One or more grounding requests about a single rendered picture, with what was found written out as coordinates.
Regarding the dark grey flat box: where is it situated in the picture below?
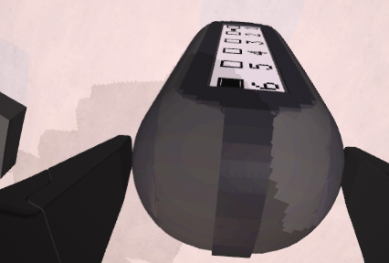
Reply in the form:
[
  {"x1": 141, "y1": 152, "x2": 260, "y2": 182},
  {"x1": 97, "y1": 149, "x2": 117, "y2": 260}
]
[{"x1": 0, "y1": 92, "x2": 26, "y2": 179}]

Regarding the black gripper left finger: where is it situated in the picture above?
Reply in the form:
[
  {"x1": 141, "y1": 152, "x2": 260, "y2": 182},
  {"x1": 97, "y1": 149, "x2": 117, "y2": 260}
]
[{"x1": 0, "y1": 134, "x2": 132, "y2": 263}]

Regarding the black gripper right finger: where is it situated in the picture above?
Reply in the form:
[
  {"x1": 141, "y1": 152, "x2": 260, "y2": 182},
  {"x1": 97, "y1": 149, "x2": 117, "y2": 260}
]
[{"x1": 342, "y1": 146, "x2": 389, "y2": 263}]

